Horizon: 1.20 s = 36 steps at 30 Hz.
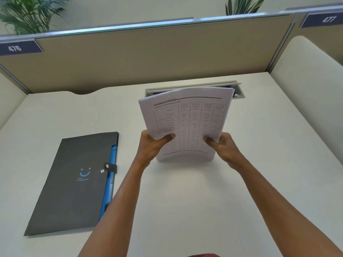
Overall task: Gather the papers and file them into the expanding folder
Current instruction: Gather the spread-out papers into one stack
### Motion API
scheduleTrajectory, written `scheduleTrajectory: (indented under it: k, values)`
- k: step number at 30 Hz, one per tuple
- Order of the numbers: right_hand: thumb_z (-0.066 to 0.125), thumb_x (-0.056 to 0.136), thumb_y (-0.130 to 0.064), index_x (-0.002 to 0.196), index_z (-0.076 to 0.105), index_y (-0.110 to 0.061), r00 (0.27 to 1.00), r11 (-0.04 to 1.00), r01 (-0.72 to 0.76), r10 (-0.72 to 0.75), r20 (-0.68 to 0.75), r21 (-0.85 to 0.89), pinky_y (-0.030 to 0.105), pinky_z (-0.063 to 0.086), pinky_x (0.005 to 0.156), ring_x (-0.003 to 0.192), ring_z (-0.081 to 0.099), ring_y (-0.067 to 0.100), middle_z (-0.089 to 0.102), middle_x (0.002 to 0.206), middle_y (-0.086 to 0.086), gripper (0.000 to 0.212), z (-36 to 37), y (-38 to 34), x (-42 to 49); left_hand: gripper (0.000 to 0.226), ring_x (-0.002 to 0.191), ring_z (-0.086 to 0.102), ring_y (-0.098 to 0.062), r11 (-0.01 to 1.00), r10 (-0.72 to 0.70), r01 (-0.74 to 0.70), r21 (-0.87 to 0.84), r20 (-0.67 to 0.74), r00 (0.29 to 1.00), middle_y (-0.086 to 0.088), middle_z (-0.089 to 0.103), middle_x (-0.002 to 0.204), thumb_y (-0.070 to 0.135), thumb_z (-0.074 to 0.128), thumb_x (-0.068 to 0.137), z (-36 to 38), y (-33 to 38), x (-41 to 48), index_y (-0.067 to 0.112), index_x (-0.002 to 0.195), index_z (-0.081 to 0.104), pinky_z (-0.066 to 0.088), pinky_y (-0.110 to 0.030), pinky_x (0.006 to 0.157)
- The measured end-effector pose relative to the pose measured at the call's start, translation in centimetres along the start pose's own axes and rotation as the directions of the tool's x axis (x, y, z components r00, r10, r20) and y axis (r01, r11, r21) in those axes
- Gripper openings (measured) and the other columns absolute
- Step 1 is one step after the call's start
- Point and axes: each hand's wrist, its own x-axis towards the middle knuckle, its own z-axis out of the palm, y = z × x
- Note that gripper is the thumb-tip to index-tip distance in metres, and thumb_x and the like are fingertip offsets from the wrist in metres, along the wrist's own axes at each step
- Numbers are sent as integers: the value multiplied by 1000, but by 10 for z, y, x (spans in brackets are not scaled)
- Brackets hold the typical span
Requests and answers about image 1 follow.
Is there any stack of printed paper sheets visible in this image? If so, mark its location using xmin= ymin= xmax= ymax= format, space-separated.
xmin=138 ymin=87 xmax=235 ymax=162

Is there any person's left hand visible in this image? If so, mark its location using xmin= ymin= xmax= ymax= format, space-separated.
xmin=136 ymin=130 xmax=176 ymax=167

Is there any green leafy plant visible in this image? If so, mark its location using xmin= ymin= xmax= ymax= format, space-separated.
xmin=225 ymin=0 xmax=267 ymax=16

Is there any cream side partition panel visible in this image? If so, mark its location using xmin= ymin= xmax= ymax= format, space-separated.
xmin=0 ymin=72 xmax=28 ymax=130
xmin=270 ymin=35 xmax=343 ymax=167

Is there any person's left forearm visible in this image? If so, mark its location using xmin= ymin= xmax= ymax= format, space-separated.
xmin=78 ymin=156 xmax=148 ymax=257

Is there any person's right hand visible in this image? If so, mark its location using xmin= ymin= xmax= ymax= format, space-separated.
xmin=203 ymin=132 xmax=245 ymax=169

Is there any beige desk partition panel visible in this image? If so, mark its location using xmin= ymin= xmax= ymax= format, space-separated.
xmin=0 ymin=14 xmax=298 ymax=95
xmin=268 ymin=5 xmax=343 ymax=72

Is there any dark blue number plate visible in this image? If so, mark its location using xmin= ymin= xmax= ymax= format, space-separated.
xmin=300 ymin=12 xmax=343 ymax=29
xmin=0 ymin=39 xmax=44 ymax=56

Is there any black document folder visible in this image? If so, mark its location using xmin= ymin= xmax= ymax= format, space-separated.
xmin=24 ymin=132 xmax=119 ymax=236

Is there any green palm plant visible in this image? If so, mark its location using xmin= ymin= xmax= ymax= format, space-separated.
xmin=0 ymin=0 xmax=69 ymax=35

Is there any person's right forearm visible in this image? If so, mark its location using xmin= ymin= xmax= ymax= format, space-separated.
xmin=233 ymin=157 xmax=343 ymax=257

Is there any grey desk cable tray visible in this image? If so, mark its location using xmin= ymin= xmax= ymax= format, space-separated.
xmin=145 ymin=80 xmax=245 ymax=99

